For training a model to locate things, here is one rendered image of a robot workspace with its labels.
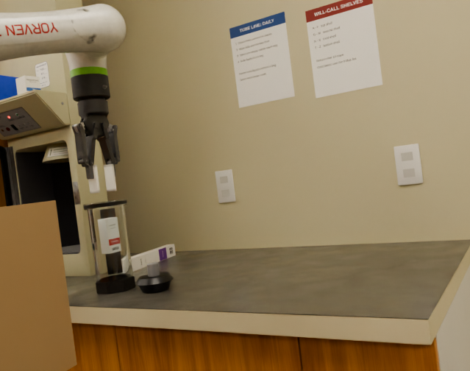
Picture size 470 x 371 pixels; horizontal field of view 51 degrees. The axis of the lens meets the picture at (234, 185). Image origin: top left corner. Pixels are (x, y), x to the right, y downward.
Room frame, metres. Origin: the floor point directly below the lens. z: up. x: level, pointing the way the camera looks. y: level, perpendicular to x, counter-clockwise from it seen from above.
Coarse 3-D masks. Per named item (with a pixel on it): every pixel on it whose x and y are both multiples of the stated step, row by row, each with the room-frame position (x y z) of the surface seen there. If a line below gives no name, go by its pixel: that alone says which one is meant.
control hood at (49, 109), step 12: (12, 96) 1.48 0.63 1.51; (24, 96) 1.45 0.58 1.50; (36, 96) 1.44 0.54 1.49; (48, 96) 1.46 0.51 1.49; (60, 96) 1.50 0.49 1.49; (0, 108) 1.53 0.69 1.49; (12, 108) 1.51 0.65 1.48; (24, 108) 1.50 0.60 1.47; (36, 108) 1.48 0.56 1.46; (48, 108) 1.47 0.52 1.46; (60, 108) 1.50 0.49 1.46; (36, 120) 1.53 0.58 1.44; (48, 120) 1.51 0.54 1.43; (60, 120) 1.50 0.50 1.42; (24, 132) 1.59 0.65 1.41; (36, 132) 1.60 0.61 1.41
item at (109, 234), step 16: (96, 208) 1.21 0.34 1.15; (112, 208) 1.22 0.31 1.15; (96, 224) 1.22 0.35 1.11; (112, 224) 1.22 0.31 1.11; (96, 240) 1.22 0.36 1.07; (112, 240) 1.22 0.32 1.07; (128, 240) 1.26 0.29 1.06; (96, 256) 1.23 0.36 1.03; (112, 256) 1.22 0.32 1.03; (128, 256) 1.25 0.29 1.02; (96, 272) 1.23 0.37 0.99; (112, 272) 1.22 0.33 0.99; (128, 272) 1.24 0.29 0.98
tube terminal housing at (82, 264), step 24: (0, 72) 1.68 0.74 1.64; (24, 72) 1.62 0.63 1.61; (72, 96) 1.54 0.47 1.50; (72, 120) 1.53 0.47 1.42; (24, 144) 1.64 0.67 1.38; (48, 144) 1.62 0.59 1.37; (72, 144) 1.53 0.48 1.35; (96, 144) 1.61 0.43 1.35; (72, 168) 1.53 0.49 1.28; (72, 264) 1.56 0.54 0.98
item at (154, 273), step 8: (152, 264) 1.18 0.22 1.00; (152, 272) 1.18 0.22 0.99; (160, 272) 1.22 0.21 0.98; (168, 272) 1.20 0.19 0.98; (144, 280) 1.15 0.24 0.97; (152, 280) 1.15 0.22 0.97; (160, 280) 1.15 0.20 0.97; (168, 280) 1.16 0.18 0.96; (144, 288) 1.16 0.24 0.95; (152, 288) 1.15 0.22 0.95; (160, 288) 1.16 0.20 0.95; (168, 288) 1.19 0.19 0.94
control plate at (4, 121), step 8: (8, 112) 1.53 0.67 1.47; (16, 112) 1.52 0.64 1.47; (24, 112) 1.51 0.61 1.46; (0, 120) 1.58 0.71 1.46; (8, 120) 1.57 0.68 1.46; (16, 120) 1.55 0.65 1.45; (24, 120) 1.54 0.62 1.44; (32, 120) 1.53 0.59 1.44; (0, 128) 1.61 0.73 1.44; (24, 128) 1.57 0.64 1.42; (32, 128) 1.56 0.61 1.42
